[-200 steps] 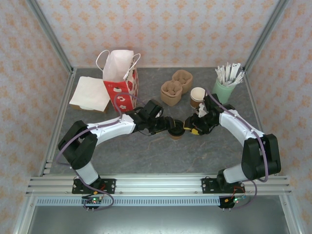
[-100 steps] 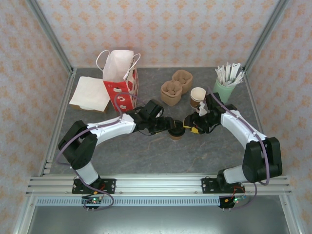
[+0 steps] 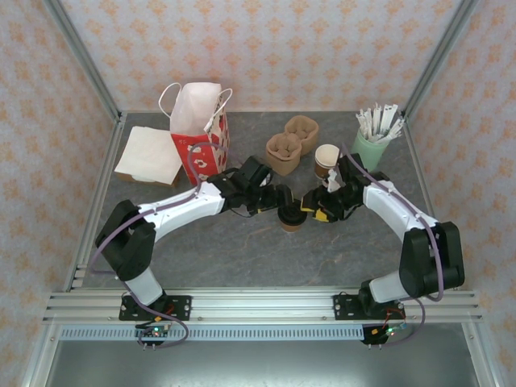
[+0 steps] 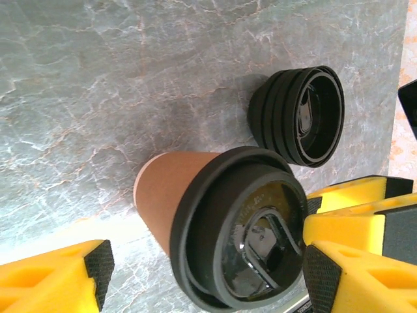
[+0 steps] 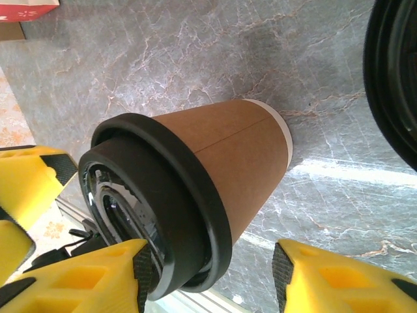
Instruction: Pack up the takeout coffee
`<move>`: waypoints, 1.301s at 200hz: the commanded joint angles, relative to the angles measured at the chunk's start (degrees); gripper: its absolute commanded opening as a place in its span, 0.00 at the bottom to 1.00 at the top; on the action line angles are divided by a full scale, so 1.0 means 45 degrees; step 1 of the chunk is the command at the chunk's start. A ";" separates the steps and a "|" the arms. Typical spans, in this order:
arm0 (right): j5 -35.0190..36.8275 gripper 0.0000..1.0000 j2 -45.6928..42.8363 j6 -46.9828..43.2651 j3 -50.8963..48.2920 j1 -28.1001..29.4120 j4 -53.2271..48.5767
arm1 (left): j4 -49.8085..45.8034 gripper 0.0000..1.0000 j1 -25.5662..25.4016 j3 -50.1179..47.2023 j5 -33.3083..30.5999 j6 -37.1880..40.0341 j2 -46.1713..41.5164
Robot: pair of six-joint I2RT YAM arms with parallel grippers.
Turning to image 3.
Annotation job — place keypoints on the white napkin stack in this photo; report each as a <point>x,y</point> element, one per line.
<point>147,153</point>

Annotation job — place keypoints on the brown paper coffee cup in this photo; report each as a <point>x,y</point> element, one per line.
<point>292,228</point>

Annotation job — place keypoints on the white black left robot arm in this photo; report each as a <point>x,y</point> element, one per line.
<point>177,209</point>

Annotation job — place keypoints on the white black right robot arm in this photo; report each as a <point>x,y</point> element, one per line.
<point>387,205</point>

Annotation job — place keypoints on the black plastic cup lid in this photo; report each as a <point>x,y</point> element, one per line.
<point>292,215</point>

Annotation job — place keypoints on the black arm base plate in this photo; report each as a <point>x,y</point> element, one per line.
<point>344,308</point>
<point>181,308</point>

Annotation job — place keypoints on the red white paper bag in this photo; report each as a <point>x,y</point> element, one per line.
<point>193,113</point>

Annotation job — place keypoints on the aluminium frame post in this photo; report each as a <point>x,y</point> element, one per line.
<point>80,56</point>
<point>439,56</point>

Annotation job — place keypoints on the small circuit board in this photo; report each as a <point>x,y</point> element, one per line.
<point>387,332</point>
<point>155,332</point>

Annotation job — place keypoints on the stack of pulp cup carriers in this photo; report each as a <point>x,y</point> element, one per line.
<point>288,153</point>

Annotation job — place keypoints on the mint green canister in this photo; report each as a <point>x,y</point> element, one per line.
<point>369,155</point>

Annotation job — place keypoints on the wide aluminium base rail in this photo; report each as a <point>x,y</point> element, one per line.
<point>262,306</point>

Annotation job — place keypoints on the brown cardboard napkin tray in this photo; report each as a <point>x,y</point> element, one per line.
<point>161,182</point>

